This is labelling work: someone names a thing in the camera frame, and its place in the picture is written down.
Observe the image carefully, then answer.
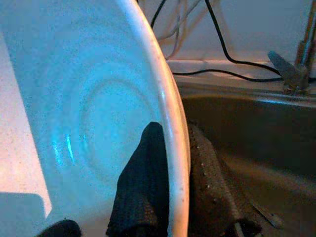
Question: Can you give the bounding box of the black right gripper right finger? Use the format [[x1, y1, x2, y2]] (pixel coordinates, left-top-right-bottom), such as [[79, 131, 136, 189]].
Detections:
[[187, 123, 263, 237]]

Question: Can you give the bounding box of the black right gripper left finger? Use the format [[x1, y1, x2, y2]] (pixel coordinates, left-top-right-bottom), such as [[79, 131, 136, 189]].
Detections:
[[106, 121, 171, 237]]

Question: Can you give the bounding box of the white bowl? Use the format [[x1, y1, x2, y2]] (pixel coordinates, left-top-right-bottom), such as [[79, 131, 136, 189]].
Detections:
[[0, 0, 191, 237]]

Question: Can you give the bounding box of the stainless steel sink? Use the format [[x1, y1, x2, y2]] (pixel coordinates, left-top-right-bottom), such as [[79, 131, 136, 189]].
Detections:
[[172, 74, 316, 237]]

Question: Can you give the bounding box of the metal faucet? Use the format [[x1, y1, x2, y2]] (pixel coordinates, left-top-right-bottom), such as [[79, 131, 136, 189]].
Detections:
[[268, 0, 316, 96]]

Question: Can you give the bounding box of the black power cable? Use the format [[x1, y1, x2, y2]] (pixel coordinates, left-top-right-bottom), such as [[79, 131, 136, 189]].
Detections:
[[150, 0, 166, 28], [204, 0, 283, 76], [172, 69, 283, 82]]

